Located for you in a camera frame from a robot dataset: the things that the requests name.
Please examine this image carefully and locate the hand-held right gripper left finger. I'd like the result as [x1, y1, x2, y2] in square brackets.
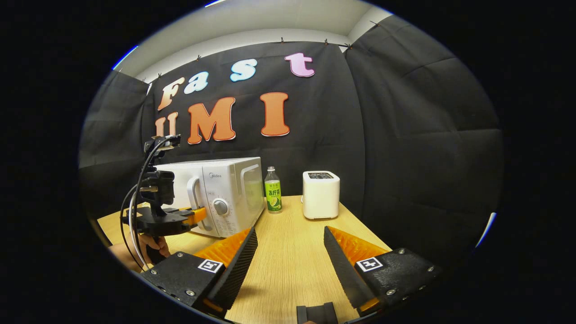
[141, 227, 259, 318]

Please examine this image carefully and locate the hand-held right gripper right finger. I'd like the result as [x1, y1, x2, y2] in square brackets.
[323, 226, 444, 319]

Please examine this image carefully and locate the white microwave oven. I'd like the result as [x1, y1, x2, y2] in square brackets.
[154, 157, 266, 239]

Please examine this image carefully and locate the green label drink bottle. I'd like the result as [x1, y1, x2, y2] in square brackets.
[264, 166, 283, 214]

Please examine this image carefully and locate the white toaster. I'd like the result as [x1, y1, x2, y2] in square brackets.
[302, 171, 341, 220]

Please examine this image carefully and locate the white cable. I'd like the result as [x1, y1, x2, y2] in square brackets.
[129, 139, 169, 270]

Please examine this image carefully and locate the black cable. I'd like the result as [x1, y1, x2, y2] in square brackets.
[120, 136, 168, 270]

